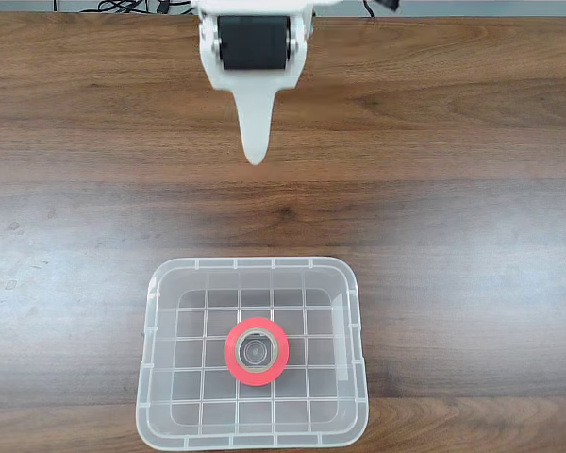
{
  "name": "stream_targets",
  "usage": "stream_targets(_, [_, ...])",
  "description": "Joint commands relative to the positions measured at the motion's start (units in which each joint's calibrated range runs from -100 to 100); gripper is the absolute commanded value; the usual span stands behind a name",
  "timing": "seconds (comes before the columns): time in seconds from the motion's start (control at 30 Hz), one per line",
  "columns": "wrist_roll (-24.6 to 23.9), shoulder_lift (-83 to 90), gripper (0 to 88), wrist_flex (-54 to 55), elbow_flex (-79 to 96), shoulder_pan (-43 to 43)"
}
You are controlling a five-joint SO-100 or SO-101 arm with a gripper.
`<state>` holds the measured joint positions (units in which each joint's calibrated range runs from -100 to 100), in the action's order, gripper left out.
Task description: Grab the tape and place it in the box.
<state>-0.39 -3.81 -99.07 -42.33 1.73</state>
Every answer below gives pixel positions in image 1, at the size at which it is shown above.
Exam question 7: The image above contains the red tape roll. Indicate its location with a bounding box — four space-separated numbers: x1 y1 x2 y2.
224 316 291 387

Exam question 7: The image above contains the clear plastic box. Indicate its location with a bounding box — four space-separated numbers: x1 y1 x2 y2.
135 256 372 449

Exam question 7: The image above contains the black cable bundle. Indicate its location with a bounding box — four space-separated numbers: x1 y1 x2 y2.
79 0 197 15

